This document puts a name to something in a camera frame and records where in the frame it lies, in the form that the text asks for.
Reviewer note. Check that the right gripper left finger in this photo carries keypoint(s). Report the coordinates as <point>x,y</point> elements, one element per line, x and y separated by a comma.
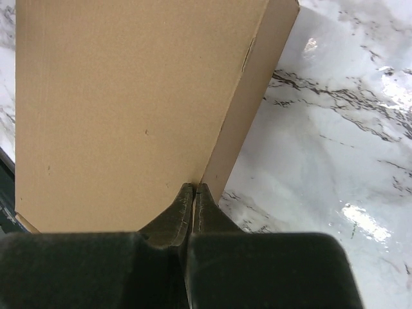
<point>142,269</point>

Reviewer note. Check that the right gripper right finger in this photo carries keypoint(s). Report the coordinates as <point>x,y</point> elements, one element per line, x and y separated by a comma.
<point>230,268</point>

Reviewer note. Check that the brown cardboard express box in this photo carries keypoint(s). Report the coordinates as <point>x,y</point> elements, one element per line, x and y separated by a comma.
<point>118,103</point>

